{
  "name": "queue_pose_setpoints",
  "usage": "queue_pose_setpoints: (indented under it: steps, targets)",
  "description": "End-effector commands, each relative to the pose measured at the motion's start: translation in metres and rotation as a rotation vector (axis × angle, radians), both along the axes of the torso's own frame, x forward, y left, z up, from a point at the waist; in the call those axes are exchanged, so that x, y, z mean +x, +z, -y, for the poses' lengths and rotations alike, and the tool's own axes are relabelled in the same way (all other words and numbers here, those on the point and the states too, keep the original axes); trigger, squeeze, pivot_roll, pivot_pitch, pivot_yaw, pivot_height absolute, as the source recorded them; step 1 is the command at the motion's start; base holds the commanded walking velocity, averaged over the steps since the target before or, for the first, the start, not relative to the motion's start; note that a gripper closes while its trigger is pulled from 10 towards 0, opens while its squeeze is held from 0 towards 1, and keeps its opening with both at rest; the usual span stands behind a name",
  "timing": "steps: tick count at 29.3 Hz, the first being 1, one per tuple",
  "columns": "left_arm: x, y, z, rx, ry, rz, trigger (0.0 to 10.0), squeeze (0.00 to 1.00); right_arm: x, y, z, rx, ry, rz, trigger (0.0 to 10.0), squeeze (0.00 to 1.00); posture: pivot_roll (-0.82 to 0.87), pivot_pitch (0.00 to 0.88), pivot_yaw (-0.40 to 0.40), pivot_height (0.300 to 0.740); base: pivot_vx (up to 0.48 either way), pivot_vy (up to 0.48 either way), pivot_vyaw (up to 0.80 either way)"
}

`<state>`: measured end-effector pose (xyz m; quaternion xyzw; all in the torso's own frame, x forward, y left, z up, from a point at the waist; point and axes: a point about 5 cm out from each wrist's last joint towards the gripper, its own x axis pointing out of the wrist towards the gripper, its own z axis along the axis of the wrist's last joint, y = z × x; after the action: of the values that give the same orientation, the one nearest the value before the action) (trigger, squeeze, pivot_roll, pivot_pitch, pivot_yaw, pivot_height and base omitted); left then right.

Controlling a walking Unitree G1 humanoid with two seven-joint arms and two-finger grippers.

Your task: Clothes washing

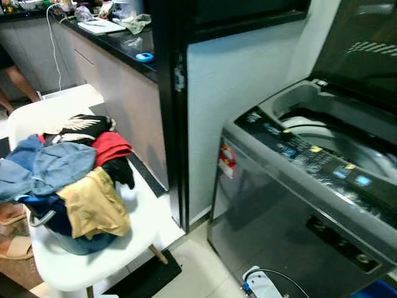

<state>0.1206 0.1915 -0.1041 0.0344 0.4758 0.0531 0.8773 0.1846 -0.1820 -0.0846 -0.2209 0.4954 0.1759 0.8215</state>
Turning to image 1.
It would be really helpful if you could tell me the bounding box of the red white washer sticker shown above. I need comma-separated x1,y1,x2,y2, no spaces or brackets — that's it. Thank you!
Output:
218,143,238,180

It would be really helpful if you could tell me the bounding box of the grey cabinet with black counter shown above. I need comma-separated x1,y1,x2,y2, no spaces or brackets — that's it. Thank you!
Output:
0,9,169,187

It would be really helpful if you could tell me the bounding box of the grey top-load washing machine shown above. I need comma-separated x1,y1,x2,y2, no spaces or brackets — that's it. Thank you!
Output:
208,78,397,298

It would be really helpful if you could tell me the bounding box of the khaki garment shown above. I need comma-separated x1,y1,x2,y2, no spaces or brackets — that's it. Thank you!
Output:
56,166,133,240

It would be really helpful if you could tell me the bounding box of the dark washing machine lid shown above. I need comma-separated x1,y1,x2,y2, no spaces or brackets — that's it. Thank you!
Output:
309,0,397,114

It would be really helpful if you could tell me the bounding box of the red garment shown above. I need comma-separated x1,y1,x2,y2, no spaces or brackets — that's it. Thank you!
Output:
90,130,135,168

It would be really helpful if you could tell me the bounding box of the black garment with wing print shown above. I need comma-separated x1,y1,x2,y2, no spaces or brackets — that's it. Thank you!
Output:
42,114,118,147

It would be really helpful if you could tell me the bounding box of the white power strip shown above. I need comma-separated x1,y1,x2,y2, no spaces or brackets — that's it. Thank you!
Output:
241,266,283,298

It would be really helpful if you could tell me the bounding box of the blue tape roll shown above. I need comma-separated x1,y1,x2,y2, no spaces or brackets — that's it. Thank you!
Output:
135,52,155,64

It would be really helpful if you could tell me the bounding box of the person's bare leg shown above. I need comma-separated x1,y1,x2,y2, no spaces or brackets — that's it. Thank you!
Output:
0,46,42,116

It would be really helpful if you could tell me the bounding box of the white plastic chair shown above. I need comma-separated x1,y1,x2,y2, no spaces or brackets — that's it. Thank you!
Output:
6,93,169,294

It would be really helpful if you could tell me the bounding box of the white flat board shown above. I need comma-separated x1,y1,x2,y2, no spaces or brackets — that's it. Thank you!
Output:
77,19,127,35

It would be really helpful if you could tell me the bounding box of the black floor mat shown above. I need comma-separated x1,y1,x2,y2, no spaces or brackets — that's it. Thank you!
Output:
102,248,183,298

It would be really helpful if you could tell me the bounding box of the navy blue garment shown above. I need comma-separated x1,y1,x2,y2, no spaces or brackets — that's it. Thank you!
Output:
19,194,74,237

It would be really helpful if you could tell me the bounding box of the blue bucket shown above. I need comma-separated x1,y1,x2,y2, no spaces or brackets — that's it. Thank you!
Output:
350,279,397,298

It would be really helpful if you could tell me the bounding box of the white cable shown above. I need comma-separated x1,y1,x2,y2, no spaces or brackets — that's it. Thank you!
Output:
45,2,66,94

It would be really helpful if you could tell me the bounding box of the pale green cloth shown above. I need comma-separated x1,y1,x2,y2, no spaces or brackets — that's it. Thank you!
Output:
114,13,152,35

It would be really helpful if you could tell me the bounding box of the plain black garment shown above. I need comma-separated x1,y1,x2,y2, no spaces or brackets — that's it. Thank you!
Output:
102,158,136,191

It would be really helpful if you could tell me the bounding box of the blue denim garment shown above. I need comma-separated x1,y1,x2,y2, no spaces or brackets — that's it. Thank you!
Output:
0,134,97,203

